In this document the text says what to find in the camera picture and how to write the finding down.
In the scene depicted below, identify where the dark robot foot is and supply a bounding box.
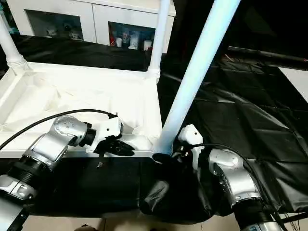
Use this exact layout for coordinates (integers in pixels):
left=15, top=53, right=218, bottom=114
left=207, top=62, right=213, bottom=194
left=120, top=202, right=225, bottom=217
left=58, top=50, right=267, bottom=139
left=74, top=223, right=92, bottom=231

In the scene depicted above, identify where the white cabinet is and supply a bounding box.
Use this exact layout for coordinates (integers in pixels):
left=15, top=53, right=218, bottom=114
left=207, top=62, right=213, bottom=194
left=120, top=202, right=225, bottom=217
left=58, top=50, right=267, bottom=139
left=4, top=0, right=176, bottom=52

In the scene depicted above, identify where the tall black cabinet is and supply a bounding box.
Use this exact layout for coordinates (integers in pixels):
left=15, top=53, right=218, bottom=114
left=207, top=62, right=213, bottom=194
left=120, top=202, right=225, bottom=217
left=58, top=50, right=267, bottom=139
left=168, top=0, right=212, bottom=58

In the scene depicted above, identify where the black stand strut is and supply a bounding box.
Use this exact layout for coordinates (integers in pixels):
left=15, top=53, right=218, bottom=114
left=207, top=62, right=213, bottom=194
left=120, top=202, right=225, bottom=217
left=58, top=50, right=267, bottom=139
left=280, top=211, right=308, bottom=223

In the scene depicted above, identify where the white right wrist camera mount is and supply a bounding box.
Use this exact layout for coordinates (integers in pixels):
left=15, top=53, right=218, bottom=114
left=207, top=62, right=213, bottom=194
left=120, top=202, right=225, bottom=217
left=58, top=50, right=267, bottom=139
left=178, top=124, right=205, bottom=170

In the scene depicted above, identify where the white flat board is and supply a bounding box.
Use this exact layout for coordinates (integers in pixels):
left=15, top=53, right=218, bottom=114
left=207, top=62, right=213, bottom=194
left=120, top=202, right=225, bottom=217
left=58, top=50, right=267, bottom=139
left=279, top=67, right=308, bottom=97

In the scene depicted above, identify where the black mat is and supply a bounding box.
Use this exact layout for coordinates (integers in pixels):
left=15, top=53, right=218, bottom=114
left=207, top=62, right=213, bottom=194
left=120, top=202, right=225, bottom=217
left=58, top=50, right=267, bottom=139
left=0, top=33, right=308, bottom=222

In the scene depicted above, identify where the white plastic table top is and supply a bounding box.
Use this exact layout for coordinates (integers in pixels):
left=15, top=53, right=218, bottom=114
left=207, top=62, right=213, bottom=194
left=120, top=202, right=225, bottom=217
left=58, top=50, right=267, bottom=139
left=0, top=61, right=164, bottom=159

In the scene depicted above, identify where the white plastic table leg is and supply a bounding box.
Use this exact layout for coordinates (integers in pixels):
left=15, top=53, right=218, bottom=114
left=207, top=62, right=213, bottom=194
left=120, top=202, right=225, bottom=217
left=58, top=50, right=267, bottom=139
left=147, top=0, right=172, bottom=80
left=0, top=14, right=31, bottom=73
left=153, top=0, right=241, bottom=154

